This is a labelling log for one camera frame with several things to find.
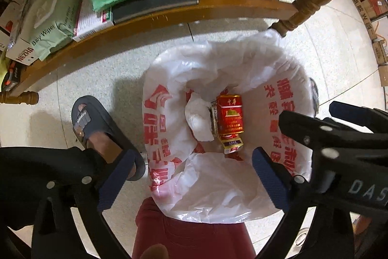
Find grey slipper foot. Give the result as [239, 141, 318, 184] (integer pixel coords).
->
[309, 77, 320, 117]
[71, 95, 145, 181]

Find white red trash bag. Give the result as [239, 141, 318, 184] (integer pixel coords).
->
[142, 30, 316, 224]

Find left grey slipper foot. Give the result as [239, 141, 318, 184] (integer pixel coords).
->
[71, 95, 145, 181]

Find red gold cigarette pack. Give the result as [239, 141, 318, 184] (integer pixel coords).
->
[218, 134, 243, 154]

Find cardboard boxes on floor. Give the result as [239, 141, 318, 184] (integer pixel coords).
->
[352, 0, 387, 87]

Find right grey slipper foot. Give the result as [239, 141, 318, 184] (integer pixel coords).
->
[309, 77, 320, 117]

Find white tissue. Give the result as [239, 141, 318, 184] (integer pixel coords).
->
[185, 92, 214, 142]

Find baby wipes pack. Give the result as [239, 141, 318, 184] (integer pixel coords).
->
[19, 0, 81, 61]

